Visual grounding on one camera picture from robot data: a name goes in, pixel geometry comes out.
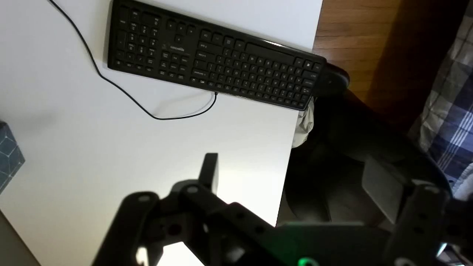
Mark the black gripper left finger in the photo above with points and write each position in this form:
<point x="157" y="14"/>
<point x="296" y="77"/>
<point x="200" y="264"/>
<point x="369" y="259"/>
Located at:
<point x="146" y="224"/>

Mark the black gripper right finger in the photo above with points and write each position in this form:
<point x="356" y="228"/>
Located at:
<point x="413" y="196"/>

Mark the black computer keyboard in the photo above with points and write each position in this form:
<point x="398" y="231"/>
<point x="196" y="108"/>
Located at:
<point x="159" y="43"/>

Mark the black office chair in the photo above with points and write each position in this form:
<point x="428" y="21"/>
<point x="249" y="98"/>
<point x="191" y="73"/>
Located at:
<point x="353" y="166"/>

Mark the blue plaid bedspread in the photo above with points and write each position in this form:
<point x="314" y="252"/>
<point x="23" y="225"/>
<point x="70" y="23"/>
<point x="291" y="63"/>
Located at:
<point x="444" y="129"/>

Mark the white cloth on chair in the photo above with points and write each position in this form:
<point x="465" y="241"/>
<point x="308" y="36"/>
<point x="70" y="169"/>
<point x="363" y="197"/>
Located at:
<point x="304" y="126"/>

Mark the blue patterned tissue box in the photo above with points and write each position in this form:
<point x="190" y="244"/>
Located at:
<point x="11" y="156"/>

